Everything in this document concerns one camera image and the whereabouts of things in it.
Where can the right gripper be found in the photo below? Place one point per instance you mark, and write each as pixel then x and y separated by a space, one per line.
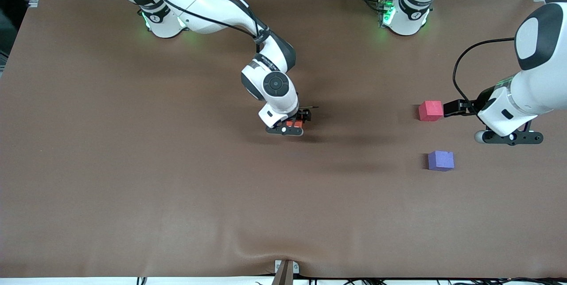
pixel 304 117

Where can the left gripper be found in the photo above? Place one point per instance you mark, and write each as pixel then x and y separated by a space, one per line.
pixel 482 98

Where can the orange foam block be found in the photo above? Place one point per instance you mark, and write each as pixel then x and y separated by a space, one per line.
pixel 293 123

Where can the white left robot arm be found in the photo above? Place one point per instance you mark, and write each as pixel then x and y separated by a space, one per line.
pixel 545 72

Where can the red foam block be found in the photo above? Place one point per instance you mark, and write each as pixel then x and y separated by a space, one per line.
pixel 430 111

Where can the purple foam block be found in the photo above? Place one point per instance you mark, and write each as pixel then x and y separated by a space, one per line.
pixel 440 161

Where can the brown table mat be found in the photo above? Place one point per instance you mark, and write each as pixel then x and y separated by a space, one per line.
pixel 283 187

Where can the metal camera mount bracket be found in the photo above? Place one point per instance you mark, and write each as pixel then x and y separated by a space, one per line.
pixel 286 271

